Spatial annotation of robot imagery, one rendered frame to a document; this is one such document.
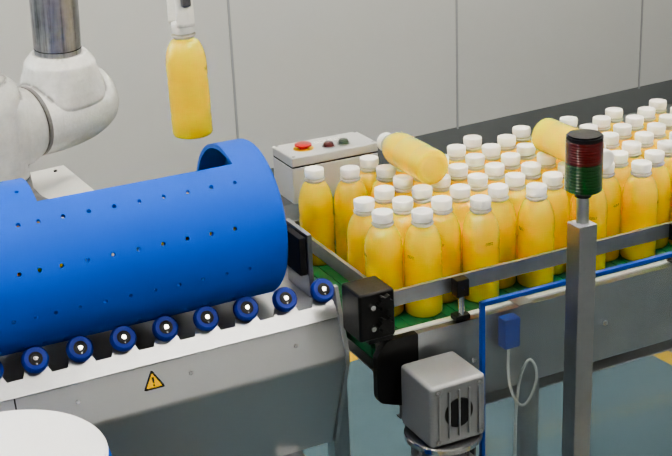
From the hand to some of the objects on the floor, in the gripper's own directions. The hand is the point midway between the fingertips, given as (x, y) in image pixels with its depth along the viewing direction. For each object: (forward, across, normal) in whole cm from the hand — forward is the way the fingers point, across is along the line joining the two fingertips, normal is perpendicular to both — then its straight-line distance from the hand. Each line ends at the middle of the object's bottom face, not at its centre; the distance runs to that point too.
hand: (179, 5), depth 210 cm
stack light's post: (+149, +35, +58) cm, 164 cm away
